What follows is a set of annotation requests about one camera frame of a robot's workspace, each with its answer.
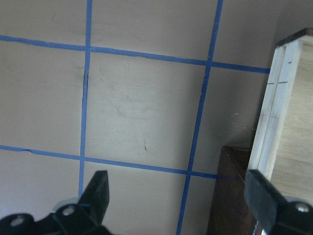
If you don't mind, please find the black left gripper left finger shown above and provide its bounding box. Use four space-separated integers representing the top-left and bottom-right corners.
78 170 110 225

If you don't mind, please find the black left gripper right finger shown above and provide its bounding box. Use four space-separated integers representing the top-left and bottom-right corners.
245 169 288 233

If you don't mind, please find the light wooden drawer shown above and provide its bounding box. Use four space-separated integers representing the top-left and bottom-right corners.
248 28 313 202

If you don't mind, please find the dark wooden cabinet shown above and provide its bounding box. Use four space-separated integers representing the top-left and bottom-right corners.
206 28 313 235

